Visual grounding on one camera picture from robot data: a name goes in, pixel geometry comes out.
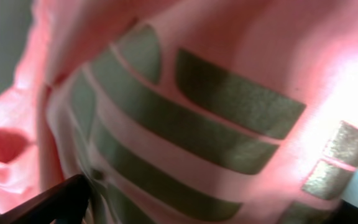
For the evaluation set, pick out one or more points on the pink t-shirt with brown print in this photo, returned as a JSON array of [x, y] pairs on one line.
[[194, 111]]

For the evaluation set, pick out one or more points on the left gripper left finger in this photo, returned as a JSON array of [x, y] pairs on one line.
[[64, 203]]

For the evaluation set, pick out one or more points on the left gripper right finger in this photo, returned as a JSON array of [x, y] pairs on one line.
[[345, 214]]

